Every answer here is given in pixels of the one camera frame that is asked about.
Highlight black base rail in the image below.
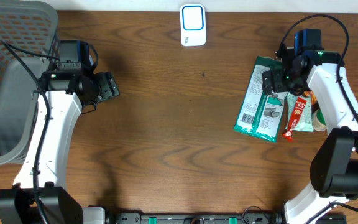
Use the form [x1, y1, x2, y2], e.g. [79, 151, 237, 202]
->
[110, 212, 284, 224]

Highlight mint green wipes pack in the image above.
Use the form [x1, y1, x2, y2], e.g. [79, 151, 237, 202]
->
[287, 93, 314, 132]

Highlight small orange box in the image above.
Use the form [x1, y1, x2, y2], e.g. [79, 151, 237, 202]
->
[303, 91, 317, 105]

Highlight red sachet packet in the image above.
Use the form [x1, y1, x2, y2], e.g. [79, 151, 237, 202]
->
[283, 97, 307, 141]

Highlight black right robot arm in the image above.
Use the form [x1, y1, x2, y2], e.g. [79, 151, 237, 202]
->
[262, 49, 358, 223]

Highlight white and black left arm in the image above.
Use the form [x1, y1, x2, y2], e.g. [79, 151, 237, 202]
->
[0, 71, 119, 223]

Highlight dark grey plastic mesh basket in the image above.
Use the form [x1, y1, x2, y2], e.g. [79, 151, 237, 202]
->
[0, 1, 60, 165]

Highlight white jar green lid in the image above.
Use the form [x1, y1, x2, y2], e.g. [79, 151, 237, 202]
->
[312, 109, 327, 132]

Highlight green 3M package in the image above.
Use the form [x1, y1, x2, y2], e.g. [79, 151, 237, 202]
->
[234, 56, 287, 142]

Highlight white barcode scanner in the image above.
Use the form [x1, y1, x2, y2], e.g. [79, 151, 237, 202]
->
[180, 4, 207, 47]

